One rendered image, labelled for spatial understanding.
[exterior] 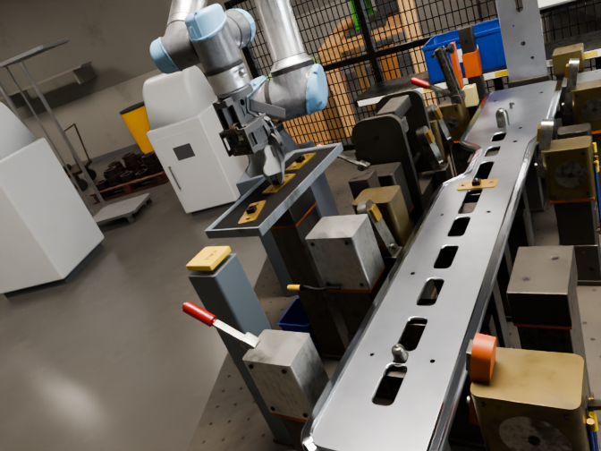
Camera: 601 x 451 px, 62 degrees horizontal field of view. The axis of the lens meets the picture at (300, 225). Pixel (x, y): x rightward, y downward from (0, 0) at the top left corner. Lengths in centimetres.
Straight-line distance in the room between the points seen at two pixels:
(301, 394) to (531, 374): 32
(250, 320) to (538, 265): 49
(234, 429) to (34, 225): 353
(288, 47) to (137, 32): 753
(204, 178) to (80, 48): 526
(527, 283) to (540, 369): 20
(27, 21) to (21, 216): 568
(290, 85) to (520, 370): 91
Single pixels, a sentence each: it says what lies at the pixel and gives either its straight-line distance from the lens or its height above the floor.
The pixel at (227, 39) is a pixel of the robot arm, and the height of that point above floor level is 147.
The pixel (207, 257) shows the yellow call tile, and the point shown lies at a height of 116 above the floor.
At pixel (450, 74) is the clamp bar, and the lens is 157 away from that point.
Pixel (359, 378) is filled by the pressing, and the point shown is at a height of 100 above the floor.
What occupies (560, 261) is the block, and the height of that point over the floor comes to 103.
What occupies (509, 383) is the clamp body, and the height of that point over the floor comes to 106.
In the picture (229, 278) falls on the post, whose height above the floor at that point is 112.
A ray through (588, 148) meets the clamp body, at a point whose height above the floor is 104.
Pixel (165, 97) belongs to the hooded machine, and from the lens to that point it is 448.
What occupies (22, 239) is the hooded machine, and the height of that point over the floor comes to 51.
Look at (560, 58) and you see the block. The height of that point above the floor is 105.
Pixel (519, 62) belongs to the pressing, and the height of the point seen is 105.
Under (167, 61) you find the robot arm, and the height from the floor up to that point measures 147.
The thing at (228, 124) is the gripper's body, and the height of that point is 133.
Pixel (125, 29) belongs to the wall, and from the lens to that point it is 887.
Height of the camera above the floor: 151
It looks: 24 degrees down
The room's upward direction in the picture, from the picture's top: 22 degrees counter-clockwise
